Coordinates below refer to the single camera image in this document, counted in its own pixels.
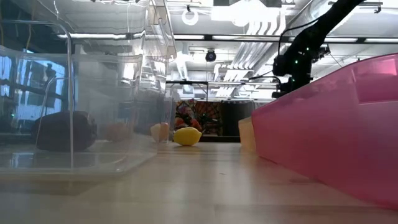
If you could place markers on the black background rack frame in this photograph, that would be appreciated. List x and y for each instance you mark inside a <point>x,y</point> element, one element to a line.
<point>186,83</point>

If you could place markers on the black cabinet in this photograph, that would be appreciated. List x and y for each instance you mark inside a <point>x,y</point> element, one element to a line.
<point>236,118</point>

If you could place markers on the person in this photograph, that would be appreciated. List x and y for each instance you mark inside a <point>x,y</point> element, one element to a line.
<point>180,123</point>

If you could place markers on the pink plastic tray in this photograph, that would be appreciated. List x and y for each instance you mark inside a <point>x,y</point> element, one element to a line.
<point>326,130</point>

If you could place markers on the colourful patterned backdrop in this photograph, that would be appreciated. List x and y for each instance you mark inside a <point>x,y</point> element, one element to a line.
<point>211,115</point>

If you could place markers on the clear plastic bin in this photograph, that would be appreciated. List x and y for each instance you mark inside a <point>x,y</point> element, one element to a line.
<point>93,161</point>
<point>136,77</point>

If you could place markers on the yellow lemon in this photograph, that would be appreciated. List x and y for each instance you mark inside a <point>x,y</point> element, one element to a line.
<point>186,137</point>

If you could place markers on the black aluminium rig frame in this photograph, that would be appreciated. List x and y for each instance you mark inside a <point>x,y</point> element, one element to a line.
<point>220,139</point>

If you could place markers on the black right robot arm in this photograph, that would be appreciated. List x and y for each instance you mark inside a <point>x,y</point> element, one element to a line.
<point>314,34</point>

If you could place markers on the black overhead camera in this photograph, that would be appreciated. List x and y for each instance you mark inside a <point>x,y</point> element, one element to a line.
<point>211,56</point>

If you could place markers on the orange plastic fruit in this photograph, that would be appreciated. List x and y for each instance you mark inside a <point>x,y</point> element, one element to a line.
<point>160,132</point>

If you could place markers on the orange plastic tray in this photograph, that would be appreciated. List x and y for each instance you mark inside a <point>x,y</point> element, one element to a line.
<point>247,133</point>

